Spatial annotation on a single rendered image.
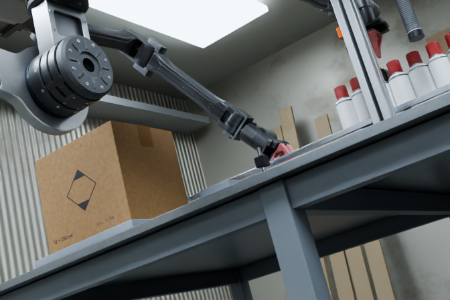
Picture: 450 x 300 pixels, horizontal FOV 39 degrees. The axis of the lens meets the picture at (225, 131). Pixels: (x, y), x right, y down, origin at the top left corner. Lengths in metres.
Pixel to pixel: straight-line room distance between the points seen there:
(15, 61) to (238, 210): 0.55
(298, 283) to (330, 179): 0.21
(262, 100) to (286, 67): 0.35
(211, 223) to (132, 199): 0.27
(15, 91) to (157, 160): 0.49
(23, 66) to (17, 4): 0.23
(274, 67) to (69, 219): 3.93
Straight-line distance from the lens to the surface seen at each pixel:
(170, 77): 1.95
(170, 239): 1.43
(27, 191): 4.23
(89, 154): 1.64
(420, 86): 1.59
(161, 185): 1.65
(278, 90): 5.36
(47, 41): 1.35
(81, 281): 1.64
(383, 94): 1.46
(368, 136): 1.14
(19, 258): 4.04
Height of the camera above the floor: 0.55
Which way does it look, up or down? 18 degrees up
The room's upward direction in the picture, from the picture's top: 15 degrees counter-clockwise
